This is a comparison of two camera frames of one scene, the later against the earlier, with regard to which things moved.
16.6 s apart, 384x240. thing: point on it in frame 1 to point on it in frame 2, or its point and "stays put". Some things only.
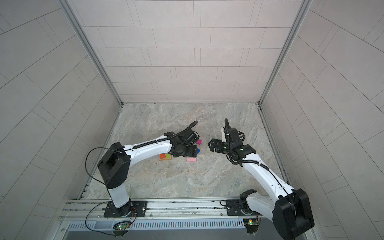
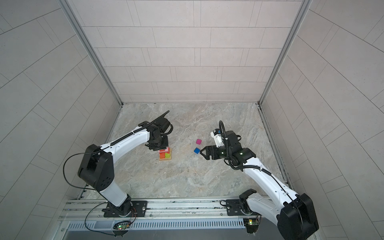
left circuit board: (122, 227) stays put
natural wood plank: (159, 159) stays put
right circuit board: (250, 221) stays put
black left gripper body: (188, 151) to (162, 143)
